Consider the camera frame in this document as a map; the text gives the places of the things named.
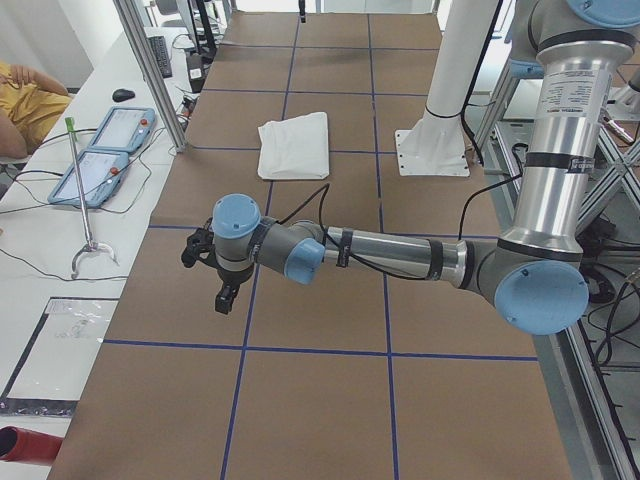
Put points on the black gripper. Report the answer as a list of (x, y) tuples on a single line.
[(231, 280)]

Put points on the white long-sleeve printed shirt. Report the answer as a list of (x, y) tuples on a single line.
[(295, 149)]

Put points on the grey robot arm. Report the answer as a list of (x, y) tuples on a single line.
[(529, 273)]

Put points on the long metal grabber tool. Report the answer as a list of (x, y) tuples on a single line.
[(91, 245)]

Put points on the near blue teach pendant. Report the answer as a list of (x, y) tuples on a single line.
[(100, 171)]

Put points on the blue teach pendant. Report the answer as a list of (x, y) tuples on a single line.
[(124, 129), (100, 171)]

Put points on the far blue teach pendant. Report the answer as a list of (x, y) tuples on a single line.
[(124, 129)]

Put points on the clear plastic bag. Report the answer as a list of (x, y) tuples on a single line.
[(50, 375)]

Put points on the black computer mouse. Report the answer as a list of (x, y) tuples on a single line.
[(121, 95)]

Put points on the black keyboard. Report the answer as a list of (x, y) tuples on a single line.
[(160, 52)]

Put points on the seated person yellow shirt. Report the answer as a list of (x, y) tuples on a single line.
[(31, 104)]

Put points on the red cylinder object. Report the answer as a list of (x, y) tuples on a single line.
[(28, 446)]

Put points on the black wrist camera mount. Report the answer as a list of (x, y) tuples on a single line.
[(199, 248)]

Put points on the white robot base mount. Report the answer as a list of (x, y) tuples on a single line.
[(435, 146)]

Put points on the aluminium frame post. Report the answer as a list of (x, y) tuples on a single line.
[(136, 35)]

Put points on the aluminium side frame rail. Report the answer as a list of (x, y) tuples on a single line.
[(594, 364)]

